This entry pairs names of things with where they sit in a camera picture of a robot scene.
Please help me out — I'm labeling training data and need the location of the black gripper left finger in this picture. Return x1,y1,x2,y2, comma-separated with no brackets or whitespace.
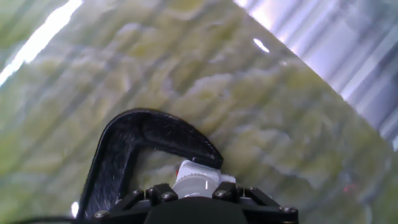
93,183,178,224

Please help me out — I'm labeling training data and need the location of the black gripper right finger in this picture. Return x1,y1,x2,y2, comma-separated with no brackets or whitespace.
212,182,299,224

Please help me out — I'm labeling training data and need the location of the black C-clamp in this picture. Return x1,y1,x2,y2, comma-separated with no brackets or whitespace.
74,108,224,222

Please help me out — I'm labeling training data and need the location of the green marble pattern mat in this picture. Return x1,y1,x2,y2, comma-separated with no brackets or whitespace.
0,0,398,224

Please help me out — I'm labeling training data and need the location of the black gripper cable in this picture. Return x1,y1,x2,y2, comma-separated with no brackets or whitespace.
9,215,94,224

